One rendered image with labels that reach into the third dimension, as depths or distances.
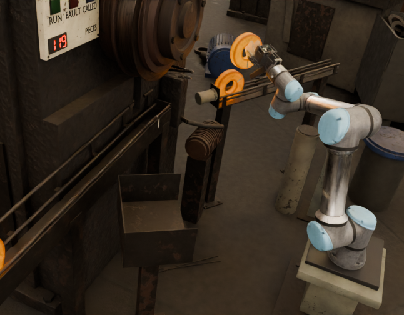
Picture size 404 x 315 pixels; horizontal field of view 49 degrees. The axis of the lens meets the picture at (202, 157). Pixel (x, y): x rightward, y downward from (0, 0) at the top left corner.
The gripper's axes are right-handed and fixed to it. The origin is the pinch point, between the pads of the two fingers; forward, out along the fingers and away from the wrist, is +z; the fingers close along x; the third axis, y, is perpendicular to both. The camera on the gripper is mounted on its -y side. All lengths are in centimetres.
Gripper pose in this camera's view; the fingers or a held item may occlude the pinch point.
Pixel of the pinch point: (247, 46)
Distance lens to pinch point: 199.3
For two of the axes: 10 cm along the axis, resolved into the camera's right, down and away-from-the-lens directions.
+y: 2.7, -6.6, -7.0
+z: -4.8, -7.2, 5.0
